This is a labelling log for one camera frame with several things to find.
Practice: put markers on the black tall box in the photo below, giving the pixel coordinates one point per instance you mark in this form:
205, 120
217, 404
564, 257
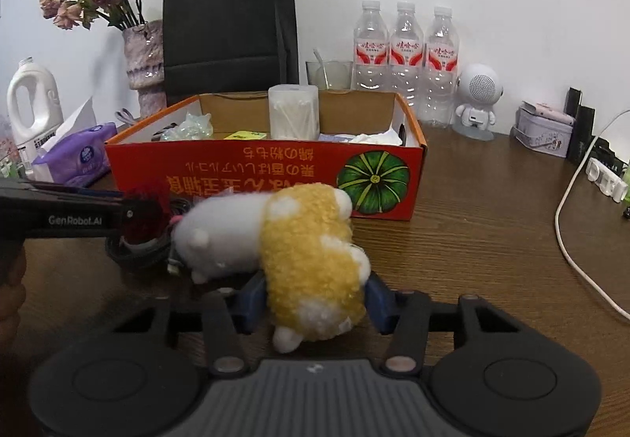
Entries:
581, 137

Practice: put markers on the purple mottled vase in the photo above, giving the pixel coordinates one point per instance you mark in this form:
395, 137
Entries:
142, 63

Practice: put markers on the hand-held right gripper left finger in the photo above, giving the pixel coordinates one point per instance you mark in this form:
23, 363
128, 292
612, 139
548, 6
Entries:
248, 299

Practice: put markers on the yellow and white plush toy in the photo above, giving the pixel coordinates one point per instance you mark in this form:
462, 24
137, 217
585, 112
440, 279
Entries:
305, 260

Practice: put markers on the person's left hand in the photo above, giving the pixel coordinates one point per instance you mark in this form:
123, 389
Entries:
10, 309

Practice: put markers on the printed tin box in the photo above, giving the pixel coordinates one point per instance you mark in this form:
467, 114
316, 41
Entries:
541, 137

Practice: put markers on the black paper bag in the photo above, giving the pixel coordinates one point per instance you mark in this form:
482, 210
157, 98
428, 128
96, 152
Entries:
226, 23

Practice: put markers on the orange cardboard box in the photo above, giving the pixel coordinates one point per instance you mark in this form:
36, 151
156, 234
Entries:
246, 171

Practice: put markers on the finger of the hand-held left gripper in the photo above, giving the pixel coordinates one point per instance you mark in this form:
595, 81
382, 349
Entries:
74, 188

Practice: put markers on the white detergent bottle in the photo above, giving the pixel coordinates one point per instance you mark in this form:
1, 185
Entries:
47, 112

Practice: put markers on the white tissue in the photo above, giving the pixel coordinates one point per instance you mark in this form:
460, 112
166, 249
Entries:
374, 138

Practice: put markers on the white power strip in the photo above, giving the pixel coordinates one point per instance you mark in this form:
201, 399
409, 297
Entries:
608, 178

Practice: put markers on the white robot speaker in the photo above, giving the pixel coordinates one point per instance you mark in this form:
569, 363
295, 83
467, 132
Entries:
477, 85

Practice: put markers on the green tissue pack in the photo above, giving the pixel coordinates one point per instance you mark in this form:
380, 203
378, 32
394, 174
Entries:
243, 135

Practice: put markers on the clear cotton swab container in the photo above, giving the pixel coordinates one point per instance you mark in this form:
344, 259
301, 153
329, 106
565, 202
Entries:
293, 114

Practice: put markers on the clear stirrer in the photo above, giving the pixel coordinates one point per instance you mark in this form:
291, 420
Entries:
320, 63

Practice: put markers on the purple tissue pack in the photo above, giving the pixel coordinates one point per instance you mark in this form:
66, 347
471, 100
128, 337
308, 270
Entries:
78, 156

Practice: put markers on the glass cup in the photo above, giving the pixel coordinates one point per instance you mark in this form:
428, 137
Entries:
339, 73

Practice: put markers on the black slim tube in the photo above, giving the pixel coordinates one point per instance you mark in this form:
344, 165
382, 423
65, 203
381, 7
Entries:
574, 100

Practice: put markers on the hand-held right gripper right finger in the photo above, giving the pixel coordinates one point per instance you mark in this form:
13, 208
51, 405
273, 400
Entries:
379, 304

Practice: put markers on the clear water bottle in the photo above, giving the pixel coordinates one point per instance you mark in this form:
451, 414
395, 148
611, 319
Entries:
406, 53
441, 58
371, 48

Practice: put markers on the pink flat device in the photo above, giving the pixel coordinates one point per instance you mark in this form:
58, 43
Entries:
546, 111

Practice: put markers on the clear plastic bag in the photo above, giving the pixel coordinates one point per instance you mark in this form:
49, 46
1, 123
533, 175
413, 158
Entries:
189, 127

